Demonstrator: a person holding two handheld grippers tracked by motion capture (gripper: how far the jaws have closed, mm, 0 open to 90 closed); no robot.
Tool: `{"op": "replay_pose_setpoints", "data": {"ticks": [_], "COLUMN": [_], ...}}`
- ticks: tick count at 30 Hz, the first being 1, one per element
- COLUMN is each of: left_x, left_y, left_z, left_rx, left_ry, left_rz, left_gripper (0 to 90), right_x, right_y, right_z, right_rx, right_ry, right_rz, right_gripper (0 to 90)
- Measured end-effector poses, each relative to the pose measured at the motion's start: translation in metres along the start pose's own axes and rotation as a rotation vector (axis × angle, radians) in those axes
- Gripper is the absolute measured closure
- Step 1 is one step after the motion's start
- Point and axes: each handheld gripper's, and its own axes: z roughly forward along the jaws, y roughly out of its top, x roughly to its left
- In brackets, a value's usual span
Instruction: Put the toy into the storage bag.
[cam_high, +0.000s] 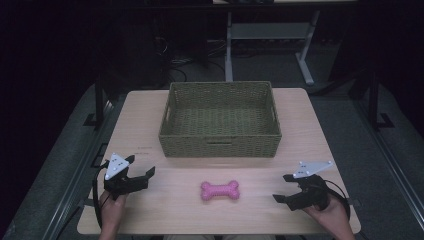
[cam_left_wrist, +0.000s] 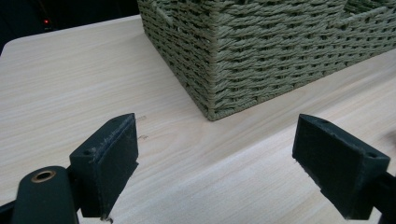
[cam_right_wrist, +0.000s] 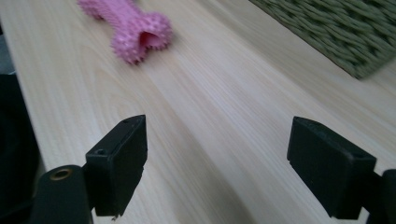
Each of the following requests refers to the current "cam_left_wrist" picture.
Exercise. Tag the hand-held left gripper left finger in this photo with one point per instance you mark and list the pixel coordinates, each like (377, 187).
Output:
(106, 168)

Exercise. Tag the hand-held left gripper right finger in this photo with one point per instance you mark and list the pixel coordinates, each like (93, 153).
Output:
(339, 168)

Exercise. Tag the dark device with red light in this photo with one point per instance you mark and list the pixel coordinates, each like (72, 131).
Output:
(46, 24)

